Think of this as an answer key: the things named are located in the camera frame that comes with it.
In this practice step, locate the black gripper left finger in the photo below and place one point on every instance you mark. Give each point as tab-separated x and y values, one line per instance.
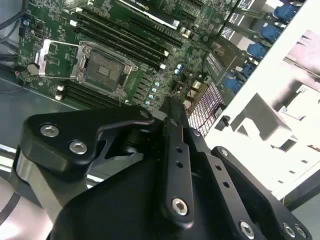
62	140

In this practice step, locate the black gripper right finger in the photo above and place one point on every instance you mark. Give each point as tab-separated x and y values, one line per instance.
240	190

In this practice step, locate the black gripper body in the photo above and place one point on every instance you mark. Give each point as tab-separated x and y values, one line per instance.
120	207

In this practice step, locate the metal socket cover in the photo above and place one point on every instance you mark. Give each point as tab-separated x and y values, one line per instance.
42	58

